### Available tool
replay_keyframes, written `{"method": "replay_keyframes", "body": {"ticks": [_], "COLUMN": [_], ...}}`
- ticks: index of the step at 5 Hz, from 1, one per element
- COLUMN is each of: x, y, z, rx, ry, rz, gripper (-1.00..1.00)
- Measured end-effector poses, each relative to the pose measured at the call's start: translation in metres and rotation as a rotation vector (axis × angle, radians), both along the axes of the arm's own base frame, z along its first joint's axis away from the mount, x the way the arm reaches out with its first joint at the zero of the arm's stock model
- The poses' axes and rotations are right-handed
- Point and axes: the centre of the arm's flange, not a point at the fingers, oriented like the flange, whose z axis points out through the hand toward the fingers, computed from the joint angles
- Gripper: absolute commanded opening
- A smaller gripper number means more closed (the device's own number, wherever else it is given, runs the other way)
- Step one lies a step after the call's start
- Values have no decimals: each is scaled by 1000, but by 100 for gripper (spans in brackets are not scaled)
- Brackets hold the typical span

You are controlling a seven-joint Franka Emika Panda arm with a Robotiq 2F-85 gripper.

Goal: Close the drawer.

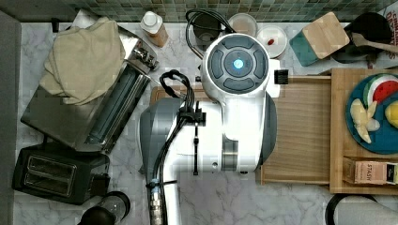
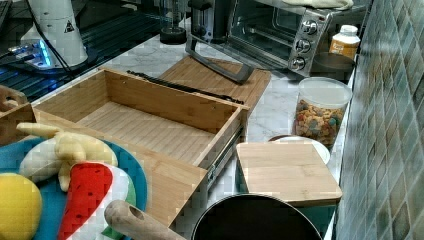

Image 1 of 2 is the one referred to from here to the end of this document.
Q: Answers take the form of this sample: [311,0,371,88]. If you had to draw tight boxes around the wooden spatula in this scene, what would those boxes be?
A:
[351,33,398,53]

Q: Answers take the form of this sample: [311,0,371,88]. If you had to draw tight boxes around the wooden drawer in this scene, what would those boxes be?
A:
[255,76,331,186]

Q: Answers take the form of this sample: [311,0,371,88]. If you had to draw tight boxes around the black utensil pot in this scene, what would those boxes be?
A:
[331,12,392,64]

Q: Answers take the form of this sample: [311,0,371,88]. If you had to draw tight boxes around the teal box bamboo lid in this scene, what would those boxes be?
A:
[289,11,350,67]

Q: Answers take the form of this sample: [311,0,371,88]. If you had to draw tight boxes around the bamboo drawer cabinet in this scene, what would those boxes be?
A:
[322,67,398,196]

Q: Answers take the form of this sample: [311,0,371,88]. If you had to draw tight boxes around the white-capped sauce bottle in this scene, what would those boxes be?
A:
[140,11,169,48]

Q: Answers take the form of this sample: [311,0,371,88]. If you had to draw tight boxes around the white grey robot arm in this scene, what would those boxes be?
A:
[139,33,277,225]

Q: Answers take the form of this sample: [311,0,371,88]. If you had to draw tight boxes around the clear lidded jar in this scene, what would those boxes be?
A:
[228,13,257,37]

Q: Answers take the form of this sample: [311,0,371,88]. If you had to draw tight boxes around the banana pieces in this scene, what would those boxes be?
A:
[350,98,380,143]

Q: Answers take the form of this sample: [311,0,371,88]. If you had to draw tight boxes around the black glass grinder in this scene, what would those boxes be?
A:
[77,191,131,225]

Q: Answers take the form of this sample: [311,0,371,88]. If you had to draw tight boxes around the dark grey cup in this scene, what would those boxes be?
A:
[192,14,222,51]

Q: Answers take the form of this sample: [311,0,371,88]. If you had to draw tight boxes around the brown tea box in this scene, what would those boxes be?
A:
[343,157,397,186]

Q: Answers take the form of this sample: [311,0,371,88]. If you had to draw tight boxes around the beige folded cloth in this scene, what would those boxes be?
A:
[39,17,125,105]

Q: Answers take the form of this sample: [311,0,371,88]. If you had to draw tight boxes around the stainless toaster oven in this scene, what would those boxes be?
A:
[21,9,159,152]

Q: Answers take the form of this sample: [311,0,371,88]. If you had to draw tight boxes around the grey round base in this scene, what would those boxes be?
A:
[325,194,398,225]

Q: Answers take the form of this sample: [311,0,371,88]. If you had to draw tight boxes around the yellow lemon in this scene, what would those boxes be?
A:
[385,101,398,128]

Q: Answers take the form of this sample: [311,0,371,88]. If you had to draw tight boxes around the black two-slot toaster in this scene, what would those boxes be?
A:
[12,142,110,205]

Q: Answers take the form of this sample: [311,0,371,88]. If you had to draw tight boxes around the bamboo cutting board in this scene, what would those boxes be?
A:
[150,84,209,105]

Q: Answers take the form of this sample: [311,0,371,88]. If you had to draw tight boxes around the watermelon slice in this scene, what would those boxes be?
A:
[363,74,398,106]

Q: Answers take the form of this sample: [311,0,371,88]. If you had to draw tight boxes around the white lidded container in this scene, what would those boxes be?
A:
[256,25,287,58]

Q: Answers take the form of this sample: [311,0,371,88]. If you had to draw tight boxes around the blue plate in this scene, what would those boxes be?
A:
[345,75,398,155]

